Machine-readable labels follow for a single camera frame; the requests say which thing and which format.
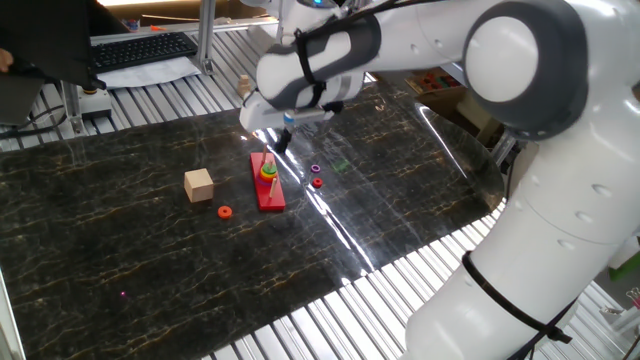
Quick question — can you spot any plain wooden cube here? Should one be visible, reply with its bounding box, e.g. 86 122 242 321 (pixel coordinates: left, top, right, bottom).
183 168 215 204

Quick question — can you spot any white emergency stop box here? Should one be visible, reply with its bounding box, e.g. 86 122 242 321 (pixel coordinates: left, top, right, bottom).
77 85 114 121

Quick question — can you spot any red Hanoi base with pegs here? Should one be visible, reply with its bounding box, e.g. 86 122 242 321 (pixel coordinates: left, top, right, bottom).
249 143 287 213

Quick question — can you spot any white paper sheet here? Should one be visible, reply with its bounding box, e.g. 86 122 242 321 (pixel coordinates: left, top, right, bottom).
97 55 202 90

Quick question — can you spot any aluminium monitor stand post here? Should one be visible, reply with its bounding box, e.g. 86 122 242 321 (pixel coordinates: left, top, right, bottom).
62 82 86 136

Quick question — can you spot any black computer monitor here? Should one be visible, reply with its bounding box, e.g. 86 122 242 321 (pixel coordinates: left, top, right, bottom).
0 0 109 91

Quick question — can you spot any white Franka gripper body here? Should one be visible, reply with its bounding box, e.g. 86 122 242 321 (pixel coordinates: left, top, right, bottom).
238 93 322 133

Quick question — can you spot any black computer keyboard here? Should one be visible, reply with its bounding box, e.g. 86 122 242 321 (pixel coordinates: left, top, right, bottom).
90 31 200 75

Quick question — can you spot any green plastic object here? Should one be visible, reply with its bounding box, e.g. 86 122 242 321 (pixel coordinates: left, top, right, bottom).
608 249 640 282

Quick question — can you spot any diagonal aluminium frame post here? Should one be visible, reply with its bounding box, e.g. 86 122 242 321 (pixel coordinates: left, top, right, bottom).
492 130 519 169

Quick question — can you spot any tray of coloured blocks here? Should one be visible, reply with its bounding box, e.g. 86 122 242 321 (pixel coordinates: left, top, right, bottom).
404 67 464 96

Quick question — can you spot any horizontal aluminium rail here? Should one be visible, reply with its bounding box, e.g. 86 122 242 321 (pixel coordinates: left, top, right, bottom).
89 18 279 47

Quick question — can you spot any grey monitor base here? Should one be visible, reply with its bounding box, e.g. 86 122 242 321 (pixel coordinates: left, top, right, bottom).
0 74 46 126

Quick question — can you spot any brown cardboard board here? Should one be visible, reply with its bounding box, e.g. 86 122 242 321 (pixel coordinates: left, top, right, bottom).
99 0 281 26

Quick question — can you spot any open cardboard box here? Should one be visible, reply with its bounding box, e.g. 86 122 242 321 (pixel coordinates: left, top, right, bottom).
372 62 506 149

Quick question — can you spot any black marble pattern mat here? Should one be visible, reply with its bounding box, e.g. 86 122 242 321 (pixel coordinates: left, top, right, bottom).
0 79 505 360

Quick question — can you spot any upright aluminium profile post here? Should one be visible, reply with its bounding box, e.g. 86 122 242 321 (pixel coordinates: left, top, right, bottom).
193 0 217 76

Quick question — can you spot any silver gripper-mounted camera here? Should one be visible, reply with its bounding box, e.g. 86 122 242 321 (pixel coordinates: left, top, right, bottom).
282 106 336 127

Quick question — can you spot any black camera cable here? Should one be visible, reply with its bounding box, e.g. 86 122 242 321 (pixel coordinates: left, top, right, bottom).
322 0 576 360

